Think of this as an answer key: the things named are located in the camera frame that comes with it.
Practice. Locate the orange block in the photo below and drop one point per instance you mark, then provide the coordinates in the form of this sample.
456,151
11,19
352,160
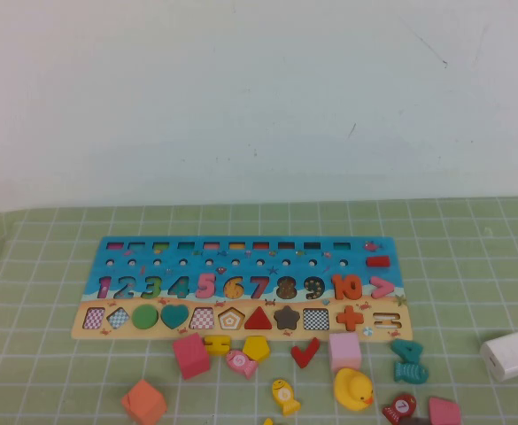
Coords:
143,403

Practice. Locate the teal striped fish piece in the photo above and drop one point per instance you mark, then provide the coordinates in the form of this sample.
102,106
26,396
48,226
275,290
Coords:
411,373

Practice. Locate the yellow number six piece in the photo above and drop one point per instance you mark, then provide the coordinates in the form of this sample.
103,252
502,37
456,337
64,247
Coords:
268,422

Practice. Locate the green circle piece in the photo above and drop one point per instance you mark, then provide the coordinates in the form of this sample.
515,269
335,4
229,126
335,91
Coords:
144,317

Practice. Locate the light pink square block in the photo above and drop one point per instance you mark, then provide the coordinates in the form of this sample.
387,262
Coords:
344,350

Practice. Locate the red fish numbered seven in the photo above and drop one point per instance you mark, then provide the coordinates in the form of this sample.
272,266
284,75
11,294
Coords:
400,405

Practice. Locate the teal number four piece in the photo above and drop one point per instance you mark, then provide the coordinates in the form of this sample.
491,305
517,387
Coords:
413,354

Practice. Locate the orange number ten piece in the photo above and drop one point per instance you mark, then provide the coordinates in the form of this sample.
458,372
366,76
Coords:
338,288

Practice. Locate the yellow equals sign piece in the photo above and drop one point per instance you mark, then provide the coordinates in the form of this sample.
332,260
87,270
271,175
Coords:
214,342

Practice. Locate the yellow fish numbered six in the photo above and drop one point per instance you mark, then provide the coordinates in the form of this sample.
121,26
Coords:
283,394

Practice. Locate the green number three piece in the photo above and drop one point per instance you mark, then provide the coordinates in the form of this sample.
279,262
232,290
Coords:
154,292

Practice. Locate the dark pink trapezoid block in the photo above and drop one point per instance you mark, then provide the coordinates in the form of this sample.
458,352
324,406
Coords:
190,356

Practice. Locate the green checked tablecloth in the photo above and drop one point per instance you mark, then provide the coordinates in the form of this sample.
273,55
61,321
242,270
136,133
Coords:
41,354

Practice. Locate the yellow rubber duck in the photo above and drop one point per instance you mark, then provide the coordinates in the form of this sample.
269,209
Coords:
351,387

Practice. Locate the pink rhombus block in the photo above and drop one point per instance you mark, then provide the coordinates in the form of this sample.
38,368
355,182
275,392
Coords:
444,411

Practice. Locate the pink number five piece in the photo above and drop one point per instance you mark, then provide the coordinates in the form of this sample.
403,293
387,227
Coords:
210,290

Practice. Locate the pink greater-than sign piece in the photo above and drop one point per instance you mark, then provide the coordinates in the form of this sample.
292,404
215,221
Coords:
389,288

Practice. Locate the orange plus sign piece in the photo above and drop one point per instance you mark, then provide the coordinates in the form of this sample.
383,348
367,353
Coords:
350,318

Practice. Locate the pink fish numbered five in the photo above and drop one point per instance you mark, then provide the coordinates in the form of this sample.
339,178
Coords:
240,360

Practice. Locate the wooden number shape puzzle board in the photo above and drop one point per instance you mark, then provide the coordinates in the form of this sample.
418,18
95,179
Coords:
303,271

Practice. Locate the white box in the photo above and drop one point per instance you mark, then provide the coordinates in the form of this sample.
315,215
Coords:
511,356

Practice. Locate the red minus sign piece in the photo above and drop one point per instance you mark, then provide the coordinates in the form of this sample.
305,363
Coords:
377,261

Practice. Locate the red triangle piece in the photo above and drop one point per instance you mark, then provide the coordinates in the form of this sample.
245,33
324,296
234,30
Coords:
257,322

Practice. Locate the red check mark piece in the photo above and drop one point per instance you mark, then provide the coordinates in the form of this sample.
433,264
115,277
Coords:
303,356

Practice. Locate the yellow pentagon piece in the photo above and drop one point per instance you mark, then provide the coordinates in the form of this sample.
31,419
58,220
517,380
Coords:
256,348

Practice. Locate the teal heart piece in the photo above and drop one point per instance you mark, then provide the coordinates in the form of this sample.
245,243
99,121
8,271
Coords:
174,315

